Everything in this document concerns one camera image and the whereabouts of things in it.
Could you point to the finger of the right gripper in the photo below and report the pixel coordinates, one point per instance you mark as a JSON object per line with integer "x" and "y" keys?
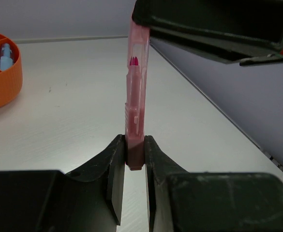
{"x": 247, "y": 32}

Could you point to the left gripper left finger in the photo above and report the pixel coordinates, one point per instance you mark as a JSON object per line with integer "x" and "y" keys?
{"x": 86, "y": 199}

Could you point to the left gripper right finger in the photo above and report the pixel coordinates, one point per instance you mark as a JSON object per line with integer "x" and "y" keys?
{"x": 181, "y": 201}

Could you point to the pink pen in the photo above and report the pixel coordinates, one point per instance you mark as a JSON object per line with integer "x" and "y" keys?
{"x": 136, "y": 80}

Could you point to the blue pen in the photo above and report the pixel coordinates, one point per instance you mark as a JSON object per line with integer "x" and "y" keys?
{"x": 6, "y": 57}

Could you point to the orange round organizer container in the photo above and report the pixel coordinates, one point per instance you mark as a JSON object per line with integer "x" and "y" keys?
{"x": 11, "y": 79}

